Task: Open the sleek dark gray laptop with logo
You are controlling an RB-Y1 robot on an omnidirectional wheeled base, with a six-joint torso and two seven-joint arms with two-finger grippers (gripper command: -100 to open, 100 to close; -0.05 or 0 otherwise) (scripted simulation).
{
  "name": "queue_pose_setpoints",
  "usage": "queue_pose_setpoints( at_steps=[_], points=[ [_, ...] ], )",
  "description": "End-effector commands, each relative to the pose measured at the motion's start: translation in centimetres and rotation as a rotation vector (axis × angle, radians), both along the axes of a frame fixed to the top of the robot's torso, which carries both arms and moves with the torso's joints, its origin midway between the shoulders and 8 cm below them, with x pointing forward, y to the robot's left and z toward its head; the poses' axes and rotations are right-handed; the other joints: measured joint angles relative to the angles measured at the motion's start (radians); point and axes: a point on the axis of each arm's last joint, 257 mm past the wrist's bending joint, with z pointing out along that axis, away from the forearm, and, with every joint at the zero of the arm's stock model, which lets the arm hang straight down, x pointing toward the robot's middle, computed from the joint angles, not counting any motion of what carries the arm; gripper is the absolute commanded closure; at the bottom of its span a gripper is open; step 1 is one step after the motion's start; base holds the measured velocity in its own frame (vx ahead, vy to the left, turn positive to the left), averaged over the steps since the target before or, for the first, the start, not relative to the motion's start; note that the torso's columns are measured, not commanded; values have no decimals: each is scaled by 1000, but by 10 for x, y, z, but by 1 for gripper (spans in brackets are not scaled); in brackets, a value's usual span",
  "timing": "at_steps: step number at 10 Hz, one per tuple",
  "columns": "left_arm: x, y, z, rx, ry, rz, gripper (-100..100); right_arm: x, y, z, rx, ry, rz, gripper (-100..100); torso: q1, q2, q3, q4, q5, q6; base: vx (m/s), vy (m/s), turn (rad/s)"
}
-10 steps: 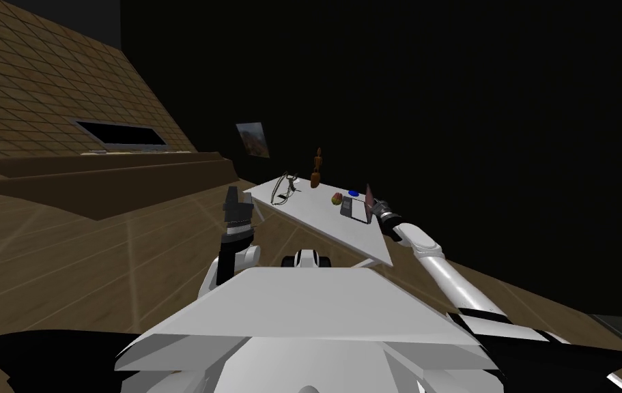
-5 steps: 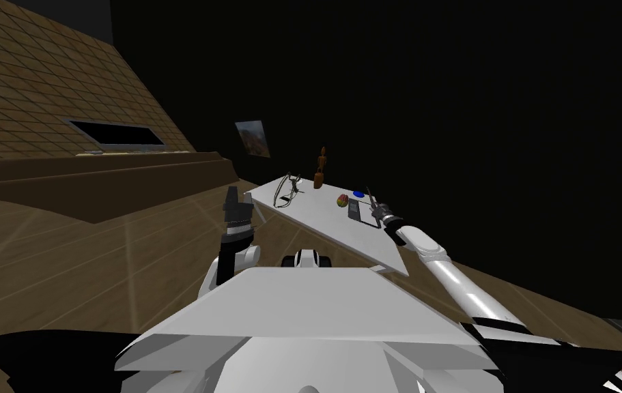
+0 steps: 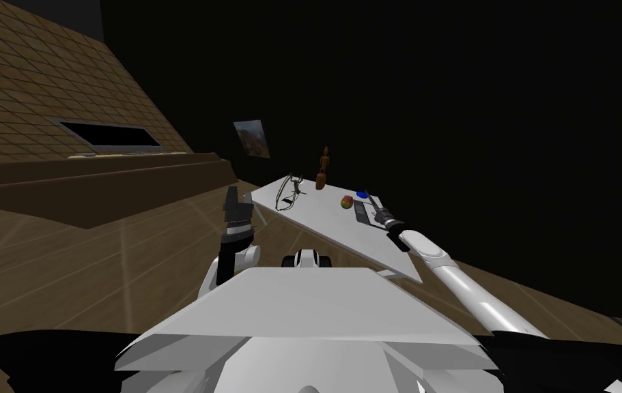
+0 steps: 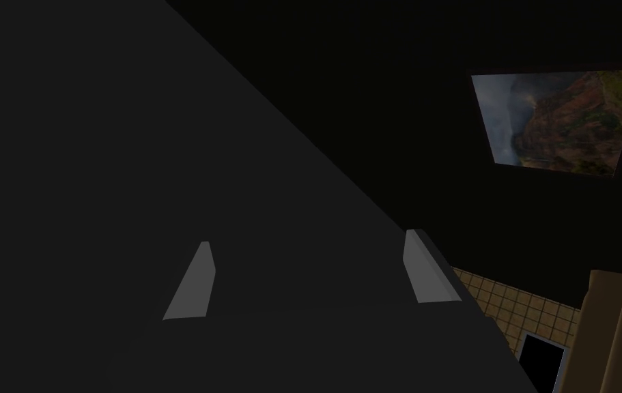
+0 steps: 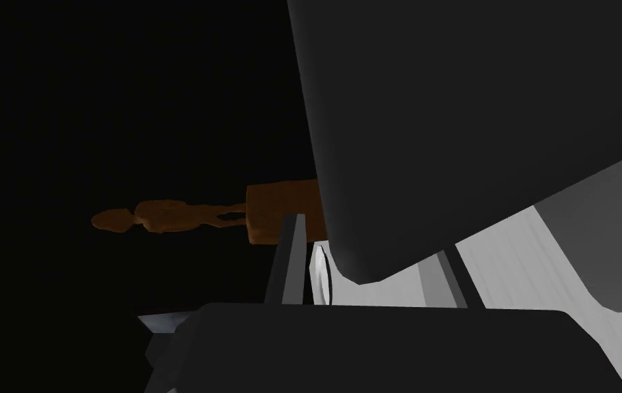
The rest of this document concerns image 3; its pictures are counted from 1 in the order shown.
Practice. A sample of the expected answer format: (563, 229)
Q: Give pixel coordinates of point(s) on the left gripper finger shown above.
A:
(232, 195)

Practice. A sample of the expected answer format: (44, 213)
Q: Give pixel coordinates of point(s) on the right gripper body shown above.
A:
(386, 218)

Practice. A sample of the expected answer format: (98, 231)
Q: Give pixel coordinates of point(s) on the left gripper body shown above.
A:
(238, 212)

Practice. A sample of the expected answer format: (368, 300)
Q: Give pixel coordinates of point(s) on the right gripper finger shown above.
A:
(373, 201)

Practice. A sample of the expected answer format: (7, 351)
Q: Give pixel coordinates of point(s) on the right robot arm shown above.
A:
(469, 289)

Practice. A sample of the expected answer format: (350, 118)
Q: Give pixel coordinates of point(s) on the blue round disc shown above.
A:
(362, 194)

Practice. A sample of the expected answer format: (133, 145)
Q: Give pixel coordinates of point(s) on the dark grey flat slab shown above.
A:
(362, 213)

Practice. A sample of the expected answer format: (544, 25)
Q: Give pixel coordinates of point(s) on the white table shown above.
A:
(338, 229)

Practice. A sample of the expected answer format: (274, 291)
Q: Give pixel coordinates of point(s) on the orange wooden figure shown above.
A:
(321, 177)

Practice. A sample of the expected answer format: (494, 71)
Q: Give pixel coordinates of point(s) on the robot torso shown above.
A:
(310, 305)

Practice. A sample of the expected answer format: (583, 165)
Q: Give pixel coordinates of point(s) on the dark window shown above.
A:
(111, 136)

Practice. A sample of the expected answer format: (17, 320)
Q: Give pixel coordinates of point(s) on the brown long low bench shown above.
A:
(97, 185)

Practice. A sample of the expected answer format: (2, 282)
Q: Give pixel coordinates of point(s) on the picture on wall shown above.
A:
(252, 138)

